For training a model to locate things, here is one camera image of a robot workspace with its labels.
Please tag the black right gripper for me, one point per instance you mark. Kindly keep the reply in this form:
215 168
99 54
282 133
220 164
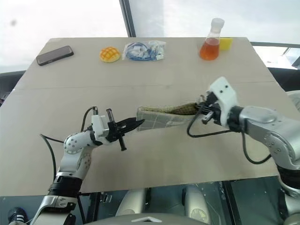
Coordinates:
215 111

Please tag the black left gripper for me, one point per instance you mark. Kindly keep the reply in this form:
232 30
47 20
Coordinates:
113 133

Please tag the grey plaid pouch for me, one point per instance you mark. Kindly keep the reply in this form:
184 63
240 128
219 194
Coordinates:
161 118

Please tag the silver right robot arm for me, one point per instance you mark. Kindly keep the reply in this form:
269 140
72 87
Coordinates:
269 131

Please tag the glass flask with orange liquid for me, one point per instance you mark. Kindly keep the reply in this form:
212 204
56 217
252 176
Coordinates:
209 49

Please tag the yellow sponge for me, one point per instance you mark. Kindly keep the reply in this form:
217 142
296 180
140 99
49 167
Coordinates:
227 44

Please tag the yellow pineapple bun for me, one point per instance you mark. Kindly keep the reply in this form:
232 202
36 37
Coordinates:
110 54

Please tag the silver left robot leg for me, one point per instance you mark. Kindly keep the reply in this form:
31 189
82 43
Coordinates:
131 201

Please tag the silver robot leg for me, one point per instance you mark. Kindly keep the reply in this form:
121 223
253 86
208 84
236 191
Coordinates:
131 201
198 201

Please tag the silver right robot leg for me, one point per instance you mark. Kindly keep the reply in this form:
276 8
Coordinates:
198 201

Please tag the grey robot torso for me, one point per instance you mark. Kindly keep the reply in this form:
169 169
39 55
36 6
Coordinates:
159 219

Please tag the black smartphone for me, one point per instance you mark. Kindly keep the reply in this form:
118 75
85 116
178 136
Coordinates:
55 55

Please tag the black shoe with white stripes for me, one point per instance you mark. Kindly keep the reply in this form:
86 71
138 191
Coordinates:
17 216

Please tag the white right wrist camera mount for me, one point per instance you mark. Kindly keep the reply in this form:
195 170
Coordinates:
225 96

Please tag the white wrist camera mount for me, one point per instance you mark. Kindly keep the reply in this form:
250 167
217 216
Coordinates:
99 125
225 96

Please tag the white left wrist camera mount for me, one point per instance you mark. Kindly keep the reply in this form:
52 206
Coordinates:
99 125

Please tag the dark window frame post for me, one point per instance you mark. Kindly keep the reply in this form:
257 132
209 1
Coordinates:
128 17

